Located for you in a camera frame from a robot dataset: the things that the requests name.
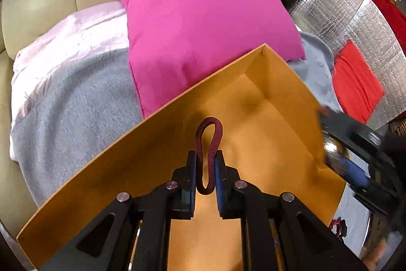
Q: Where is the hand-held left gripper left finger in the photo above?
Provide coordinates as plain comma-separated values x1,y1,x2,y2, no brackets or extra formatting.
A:
39,150,198,271

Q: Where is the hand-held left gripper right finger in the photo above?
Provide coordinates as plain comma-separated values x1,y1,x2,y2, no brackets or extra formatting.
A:
214,152,375,271

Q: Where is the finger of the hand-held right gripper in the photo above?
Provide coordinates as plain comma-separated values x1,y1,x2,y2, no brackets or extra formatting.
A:
324,153,399,217
318,107,387,164

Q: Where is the dark red hair tie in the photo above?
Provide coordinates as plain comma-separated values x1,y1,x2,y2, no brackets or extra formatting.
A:
195,117,224,196

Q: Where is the brown cardboard box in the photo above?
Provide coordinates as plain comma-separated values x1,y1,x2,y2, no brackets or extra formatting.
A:
16,44,347,271

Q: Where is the red bead jewelry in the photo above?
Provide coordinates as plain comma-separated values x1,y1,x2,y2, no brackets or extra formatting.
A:
330,218,347,238

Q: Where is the red cushion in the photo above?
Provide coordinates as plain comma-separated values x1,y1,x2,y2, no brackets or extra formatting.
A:
332,39,385,125

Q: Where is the silver foil sheet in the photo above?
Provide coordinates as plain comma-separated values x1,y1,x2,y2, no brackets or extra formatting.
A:
289,0,406,129

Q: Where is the grey fleece blanket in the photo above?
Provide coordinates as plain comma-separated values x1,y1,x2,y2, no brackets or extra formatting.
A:
11,32,346,208

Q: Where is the pink cushion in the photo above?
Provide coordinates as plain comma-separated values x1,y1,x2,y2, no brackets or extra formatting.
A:
109,0,306,119

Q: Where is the pale pink blanket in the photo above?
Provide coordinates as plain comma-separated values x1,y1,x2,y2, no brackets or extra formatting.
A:
9,2,129,160

